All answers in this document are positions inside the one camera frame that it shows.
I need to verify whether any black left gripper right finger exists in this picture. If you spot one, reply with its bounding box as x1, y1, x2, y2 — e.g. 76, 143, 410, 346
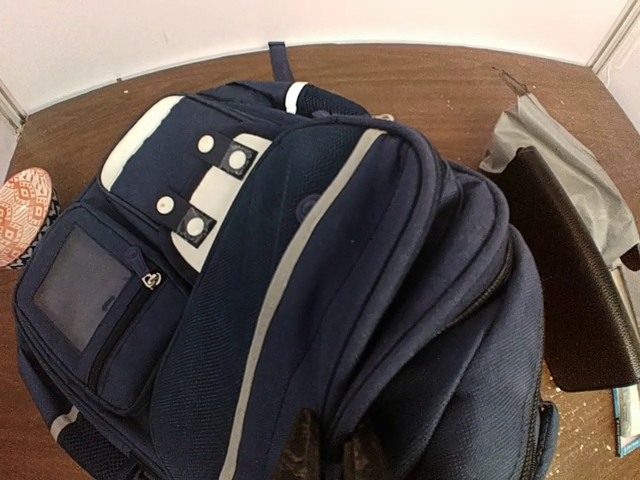
343, 424, 385, 480

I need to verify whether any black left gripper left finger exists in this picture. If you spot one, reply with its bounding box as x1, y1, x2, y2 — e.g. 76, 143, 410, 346
274, 409, 321, 480

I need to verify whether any navy blue student backpack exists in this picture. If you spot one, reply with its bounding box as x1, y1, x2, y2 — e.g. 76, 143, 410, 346
14, 42, 558, 479

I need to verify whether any Wuthering Heights book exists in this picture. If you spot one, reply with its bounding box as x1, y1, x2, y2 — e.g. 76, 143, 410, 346
604, 259, 639, 358

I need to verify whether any blue white bottom book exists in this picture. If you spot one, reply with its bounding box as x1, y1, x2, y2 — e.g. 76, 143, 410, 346
612, 384, 640, 457

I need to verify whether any red white patterned bowl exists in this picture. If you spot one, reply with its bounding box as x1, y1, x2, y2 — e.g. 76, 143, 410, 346
1, 167, 60, 270

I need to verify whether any grey fabric pouch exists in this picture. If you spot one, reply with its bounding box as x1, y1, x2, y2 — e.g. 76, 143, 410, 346
480, 69, 639, 271

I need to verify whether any left aluminium corner post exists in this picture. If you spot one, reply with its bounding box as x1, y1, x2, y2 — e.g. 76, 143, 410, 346
0, 80, 27, 133

